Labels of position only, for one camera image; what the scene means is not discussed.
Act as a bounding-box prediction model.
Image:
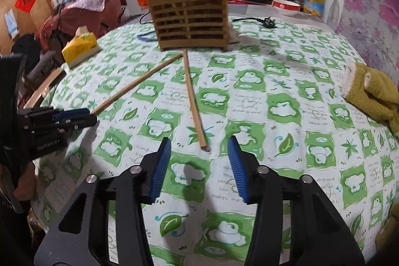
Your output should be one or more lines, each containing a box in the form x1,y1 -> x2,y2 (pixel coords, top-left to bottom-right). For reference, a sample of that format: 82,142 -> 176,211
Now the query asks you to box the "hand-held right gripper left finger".
34,137 -> 173,266

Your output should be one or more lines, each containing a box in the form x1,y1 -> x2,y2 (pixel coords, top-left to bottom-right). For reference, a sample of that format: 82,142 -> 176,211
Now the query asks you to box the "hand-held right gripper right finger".
227,135 -> 366,266

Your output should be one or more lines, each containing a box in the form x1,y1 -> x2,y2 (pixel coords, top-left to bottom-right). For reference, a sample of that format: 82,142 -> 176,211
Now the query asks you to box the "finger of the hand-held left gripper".
25,115 -> 98,132
19,108 -> 92,122

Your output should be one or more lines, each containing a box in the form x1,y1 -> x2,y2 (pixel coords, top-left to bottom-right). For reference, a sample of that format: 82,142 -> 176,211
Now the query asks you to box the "slender wooden chopstick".
182,49 -> 212,152
90,53 -> 184,115

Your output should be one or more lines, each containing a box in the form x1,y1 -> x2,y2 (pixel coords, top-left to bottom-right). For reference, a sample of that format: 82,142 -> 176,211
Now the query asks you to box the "wooden chopstick holder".
148,0 -> 229,51

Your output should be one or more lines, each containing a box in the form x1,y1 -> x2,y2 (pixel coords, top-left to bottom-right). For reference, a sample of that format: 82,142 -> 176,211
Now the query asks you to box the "person's left hand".
14,160 -> 37,198

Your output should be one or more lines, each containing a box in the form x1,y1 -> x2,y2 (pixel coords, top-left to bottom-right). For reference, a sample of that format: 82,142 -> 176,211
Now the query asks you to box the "brown wooden chair back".
19,67 -> 67,112

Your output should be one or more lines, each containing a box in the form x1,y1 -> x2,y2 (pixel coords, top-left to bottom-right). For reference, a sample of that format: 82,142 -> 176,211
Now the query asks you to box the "green printed tablecloth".
31,18 -> 399,266

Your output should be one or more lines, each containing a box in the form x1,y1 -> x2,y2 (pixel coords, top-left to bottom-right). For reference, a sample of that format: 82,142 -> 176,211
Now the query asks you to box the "yellow tissue pack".
61,27 -> 100,64

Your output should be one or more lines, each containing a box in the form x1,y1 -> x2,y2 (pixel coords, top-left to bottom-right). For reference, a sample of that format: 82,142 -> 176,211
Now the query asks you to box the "dark cloth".
11,34 -> 41,73

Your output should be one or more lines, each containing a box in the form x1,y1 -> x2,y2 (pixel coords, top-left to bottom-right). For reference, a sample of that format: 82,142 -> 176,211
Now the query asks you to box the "maroon cloth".
34,0 -> 125,42

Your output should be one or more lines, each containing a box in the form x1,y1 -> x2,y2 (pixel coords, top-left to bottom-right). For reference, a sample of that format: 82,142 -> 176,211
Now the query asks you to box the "olive plush toy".
340,62 -> 399,137

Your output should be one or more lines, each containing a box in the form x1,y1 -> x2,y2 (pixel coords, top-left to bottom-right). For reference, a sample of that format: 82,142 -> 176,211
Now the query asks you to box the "yellow plush toy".
376,204 -> 399,254

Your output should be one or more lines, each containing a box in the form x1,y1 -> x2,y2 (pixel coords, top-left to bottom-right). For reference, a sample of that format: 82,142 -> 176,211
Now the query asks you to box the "red and white bowl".
272,0 -> 301,16

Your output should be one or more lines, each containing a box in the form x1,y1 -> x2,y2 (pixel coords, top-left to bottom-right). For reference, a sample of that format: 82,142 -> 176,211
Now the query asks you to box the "pink floral cover sheet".
324,0 -> 399,73

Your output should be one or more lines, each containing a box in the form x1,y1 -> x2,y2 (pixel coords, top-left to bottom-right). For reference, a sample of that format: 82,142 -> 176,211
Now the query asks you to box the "black power plug cable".
232,17 -> 277,30

